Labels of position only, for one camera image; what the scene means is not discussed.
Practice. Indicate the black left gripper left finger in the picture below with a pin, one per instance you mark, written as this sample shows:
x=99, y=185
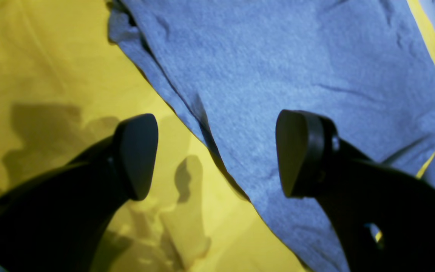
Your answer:
x=54, y=222

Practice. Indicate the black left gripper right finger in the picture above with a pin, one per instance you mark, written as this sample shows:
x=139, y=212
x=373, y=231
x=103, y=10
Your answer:
x=384, y=218

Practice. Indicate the grey t-shirt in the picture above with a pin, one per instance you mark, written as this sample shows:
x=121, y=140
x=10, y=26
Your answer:
x=228, y=67

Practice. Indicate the yellow table cloth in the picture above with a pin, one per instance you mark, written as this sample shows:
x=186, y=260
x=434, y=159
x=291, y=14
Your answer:
x=64, y=85

